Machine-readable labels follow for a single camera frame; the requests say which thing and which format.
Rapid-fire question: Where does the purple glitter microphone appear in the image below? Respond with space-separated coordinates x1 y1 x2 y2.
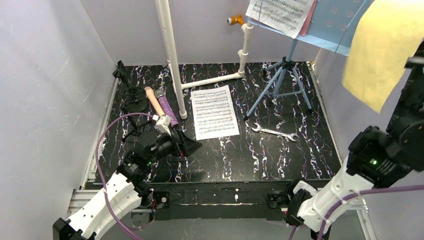
154 89 179 127

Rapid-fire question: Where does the black round-base microphone stand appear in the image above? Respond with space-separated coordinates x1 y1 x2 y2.
112 60 148 114

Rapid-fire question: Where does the black tripod shock-mount stand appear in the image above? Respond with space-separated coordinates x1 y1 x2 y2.
119 86 150 143

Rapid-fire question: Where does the pink paper sheet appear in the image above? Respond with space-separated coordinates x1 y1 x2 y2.
299 0 317 37

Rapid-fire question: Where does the blue tripod music stand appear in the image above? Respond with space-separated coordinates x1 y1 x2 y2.
244 0 372 121

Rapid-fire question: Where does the yellow sheet music page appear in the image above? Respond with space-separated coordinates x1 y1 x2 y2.
342 0 424 113

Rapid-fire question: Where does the pink toy microphone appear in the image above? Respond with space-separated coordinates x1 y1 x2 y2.
144 86 165 117

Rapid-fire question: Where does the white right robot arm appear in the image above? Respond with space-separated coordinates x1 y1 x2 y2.
284 65 424 240

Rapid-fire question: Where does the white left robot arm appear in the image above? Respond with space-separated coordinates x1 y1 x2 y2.
52 129 203 240

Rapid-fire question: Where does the silver open-end wrench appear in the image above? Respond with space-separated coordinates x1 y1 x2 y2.
250 123 299 142

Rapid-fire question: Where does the orange pipe valve fitting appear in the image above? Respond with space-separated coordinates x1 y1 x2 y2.
227 14 245 26

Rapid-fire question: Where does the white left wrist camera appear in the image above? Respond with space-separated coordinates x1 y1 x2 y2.
152 114 172 136

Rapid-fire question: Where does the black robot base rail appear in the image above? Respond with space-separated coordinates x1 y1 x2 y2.
148 180 294 221

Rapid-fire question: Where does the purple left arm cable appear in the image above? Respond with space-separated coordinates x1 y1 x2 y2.
95 112 158 240

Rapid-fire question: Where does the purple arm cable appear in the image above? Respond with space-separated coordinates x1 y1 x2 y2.
288 184 424 240
95 112 158 240

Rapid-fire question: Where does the white PVC pipe frame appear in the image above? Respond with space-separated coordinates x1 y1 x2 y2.
154 0 254 120

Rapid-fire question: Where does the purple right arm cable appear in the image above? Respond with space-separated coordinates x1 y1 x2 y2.
288 184 424 240

